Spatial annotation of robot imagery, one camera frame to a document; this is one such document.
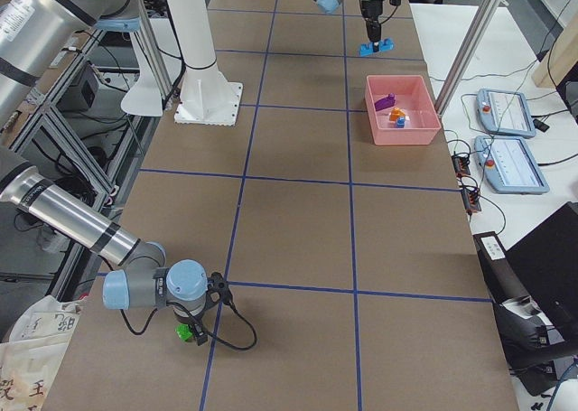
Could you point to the green block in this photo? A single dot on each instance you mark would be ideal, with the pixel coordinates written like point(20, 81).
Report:
point(185, 332)

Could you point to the long blue block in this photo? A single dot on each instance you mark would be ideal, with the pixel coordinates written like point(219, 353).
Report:
point(385, 45)

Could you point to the purple block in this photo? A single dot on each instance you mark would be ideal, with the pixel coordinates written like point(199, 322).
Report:
point(386, 102)

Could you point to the orange block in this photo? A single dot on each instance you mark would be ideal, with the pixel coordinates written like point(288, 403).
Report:
point(395, 114)

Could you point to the pink plastic box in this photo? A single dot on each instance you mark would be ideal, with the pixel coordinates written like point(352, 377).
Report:
point(412, 96)

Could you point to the far teach pendant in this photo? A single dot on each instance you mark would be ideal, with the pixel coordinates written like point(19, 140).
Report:
point(503, 112)

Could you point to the teach pendant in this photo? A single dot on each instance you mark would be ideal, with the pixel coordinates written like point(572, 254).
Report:
point(507, 164)
point(503, 112)

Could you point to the white tote bag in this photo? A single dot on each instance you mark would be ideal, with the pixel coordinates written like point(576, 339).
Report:
point(36, 345)

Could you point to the near teach pendant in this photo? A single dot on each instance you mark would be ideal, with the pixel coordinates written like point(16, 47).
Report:
point(507, 164)

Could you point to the black relay board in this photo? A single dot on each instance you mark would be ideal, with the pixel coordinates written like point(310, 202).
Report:
point(469, 188)

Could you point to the black laptop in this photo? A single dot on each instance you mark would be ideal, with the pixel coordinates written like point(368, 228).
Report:
point(545, 262)

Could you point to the aluminium frame post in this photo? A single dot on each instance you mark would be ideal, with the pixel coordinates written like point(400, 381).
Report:
point(470, 43)

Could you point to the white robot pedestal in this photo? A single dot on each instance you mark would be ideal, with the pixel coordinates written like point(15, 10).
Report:
point(206, 97)

